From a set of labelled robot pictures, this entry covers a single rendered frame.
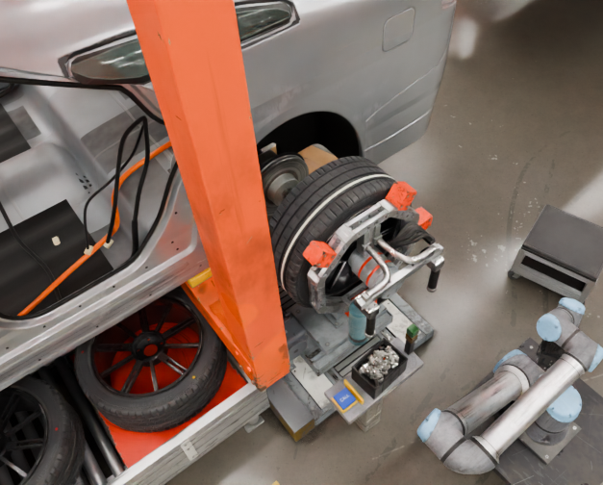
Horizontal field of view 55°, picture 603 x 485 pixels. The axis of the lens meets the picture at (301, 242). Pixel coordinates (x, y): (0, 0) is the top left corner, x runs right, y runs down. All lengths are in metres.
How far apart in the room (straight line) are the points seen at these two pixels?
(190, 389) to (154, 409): 0.17
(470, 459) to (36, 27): 1.87
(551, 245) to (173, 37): 2.49
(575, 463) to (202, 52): 2.22
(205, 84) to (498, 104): 3.48
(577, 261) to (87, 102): 2.59
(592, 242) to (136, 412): 2.40
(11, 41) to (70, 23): 0.17
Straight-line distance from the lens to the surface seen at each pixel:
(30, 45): 1.84
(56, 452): 2.64
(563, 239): 3.31
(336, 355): 2.95
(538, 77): 4.88
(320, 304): 2.33
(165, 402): 2.56
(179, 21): 1.17
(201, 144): 1.34
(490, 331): 3.28
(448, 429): 2.12
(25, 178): 2.95
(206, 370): 2.58
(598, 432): 2.87
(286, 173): 2.62
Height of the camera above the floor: 2.79
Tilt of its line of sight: 53 degrees down
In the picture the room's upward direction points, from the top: 5 degrees counter-clockwise
